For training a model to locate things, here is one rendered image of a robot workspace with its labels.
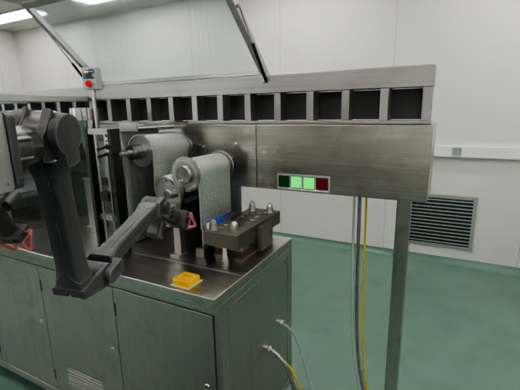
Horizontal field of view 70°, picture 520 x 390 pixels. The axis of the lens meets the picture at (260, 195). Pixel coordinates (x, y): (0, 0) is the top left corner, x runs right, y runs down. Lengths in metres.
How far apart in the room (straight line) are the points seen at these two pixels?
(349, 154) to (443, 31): 2.48
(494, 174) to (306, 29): 2.28
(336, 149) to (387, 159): 0.21
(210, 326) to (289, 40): 3.39
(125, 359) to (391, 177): 1.33
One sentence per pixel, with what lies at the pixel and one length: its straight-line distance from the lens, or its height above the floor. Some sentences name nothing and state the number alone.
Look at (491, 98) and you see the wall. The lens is 3.86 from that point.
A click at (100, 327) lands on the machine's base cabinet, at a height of 0.60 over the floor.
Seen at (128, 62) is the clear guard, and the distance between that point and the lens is 2.12.
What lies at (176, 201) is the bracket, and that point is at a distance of 1.58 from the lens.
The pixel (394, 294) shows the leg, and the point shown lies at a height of 0.65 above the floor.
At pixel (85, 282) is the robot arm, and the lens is 0.94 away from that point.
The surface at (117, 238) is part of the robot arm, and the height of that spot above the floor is 1.17.
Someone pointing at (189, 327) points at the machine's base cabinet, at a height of 0.74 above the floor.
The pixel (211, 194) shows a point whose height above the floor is 1.15.
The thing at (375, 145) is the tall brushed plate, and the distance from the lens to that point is 1.55.
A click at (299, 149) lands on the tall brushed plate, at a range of 1.65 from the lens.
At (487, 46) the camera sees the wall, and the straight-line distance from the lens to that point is 3.89.
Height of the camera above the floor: 1.51
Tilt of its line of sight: 13 degrees down
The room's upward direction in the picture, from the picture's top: 1 degrees counter-clockwise
